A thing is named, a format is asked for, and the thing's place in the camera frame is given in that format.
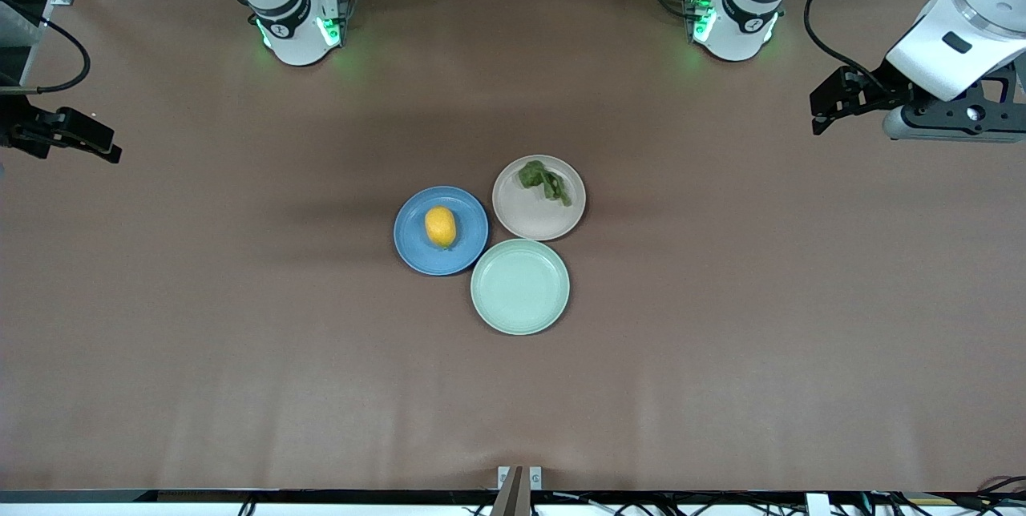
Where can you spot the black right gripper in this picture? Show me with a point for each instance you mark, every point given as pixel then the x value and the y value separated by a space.
pixel 24 131

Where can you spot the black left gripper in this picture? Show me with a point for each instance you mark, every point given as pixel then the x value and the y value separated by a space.
pixel 880 90

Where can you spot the green lettuce leaf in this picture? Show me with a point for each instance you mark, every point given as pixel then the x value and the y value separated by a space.
pixel 533 175

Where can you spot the yellow lemon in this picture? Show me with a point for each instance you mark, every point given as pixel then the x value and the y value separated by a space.
pixel 440 226

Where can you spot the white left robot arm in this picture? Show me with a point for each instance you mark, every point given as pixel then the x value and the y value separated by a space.
pixel 733 19

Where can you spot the brown table cover sheet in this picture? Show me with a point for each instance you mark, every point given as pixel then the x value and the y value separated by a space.
pixel 240 340

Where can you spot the beige plate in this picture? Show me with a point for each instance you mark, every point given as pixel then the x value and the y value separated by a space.
pixel 537 219

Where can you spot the pale green plate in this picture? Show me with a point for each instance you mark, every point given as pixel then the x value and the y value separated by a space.
pixel 519 288

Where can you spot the blue plate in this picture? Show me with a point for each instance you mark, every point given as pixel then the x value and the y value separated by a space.
pixel 469 251

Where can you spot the small white box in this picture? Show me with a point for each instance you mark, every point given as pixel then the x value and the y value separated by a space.
pixel 817 504

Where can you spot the black left camera mount bracket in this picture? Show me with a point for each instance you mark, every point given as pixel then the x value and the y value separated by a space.
pixel 934 114

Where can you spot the black table edge rail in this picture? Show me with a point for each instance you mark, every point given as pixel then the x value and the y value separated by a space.
pixel 80 495

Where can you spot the metal table edge bracket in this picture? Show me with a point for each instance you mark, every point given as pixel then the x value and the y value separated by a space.
pixel 513 492

